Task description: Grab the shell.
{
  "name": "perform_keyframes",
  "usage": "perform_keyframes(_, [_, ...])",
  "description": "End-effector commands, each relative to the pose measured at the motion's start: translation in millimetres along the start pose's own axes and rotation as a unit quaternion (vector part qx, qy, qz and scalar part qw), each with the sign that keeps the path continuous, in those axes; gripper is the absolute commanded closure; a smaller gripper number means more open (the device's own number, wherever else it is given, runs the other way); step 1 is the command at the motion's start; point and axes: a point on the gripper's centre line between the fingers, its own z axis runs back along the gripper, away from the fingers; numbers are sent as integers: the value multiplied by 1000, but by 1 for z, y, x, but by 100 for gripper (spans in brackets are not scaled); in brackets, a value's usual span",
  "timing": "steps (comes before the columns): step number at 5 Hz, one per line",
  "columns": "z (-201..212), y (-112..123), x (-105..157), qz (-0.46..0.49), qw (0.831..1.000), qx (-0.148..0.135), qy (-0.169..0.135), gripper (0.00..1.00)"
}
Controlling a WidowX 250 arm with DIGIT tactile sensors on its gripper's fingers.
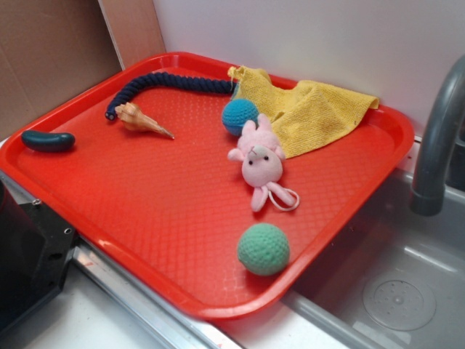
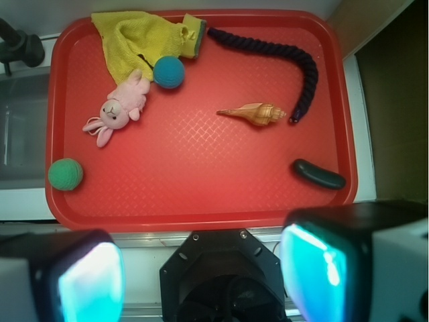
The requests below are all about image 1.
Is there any tan conch shell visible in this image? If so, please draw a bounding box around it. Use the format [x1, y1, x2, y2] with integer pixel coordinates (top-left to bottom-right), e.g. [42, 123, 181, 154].
[115, 103, 174, 140]

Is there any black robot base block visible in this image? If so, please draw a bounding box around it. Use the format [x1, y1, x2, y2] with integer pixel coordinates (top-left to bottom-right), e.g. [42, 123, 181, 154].
[1, 184, 76, 336]

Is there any pink plush bunny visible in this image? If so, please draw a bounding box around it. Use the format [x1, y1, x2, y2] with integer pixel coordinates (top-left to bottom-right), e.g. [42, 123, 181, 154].
[227, 113, 300, 212]

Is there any blue crochet ball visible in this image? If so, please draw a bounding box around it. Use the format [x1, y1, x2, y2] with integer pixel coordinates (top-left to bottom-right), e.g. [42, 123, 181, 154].
[222, 99, 259, 137]

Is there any green crochet ball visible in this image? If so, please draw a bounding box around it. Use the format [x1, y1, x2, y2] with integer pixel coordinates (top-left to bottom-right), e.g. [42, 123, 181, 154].
[237, 223, 290, 276]

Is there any red plastic tray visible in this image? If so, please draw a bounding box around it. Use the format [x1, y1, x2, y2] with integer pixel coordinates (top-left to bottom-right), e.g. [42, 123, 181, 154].
[1, 52, 414, 320]

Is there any yellow knitted cloth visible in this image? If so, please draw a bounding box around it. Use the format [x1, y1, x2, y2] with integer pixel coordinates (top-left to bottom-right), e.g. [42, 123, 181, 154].
[227, 66, 379, 159]

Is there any dark green toy cucumber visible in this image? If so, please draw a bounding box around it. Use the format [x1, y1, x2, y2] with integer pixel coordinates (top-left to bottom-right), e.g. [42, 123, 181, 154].
[21, 130, 76, 153]

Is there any grey toy sink basin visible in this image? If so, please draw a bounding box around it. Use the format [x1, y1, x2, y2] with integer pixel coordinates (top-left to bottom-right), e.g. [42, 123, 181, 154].
[284, 170, 464, 348]

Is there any grey toy faucet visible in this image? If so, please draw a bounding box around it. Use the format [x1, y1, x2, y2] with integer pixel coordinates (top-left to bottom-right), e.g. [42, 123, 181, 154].
[410, 57, 464, 216]

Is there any brown cardboard panel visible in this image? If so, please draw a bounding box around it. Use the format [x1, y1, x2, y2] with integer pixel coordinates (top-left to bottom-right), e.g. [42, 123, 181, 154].
[1, 1, 165, 139]

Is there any dark blue braided rope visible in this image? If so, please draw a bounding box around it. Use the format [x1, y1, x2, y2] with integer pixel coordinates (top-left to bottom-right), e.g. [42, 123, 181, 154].
[105, 71, 237, 122]

